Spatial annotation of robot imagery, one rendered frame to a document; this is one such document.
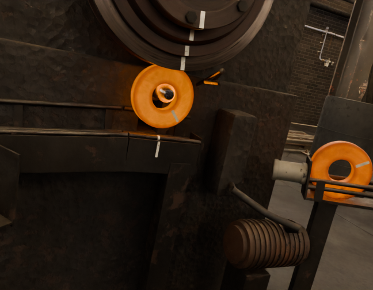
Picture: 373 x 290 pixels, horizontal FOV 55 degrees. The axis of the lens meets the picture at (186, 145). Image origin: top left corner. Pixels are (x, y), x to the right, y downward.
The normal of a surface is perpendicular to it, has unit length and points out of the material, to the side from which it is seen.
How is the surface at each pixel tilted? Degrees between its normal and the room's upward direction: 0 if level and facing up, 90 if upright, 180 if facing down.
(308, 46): 90
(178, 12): 90
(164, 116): 90
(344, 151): 90
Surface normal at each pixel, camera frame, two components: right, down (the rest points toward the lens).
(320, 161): -0.17, 0.18
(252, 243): 0.43, -0.26
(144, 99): 0.40, 0.28
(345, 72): -0.90, -0.09
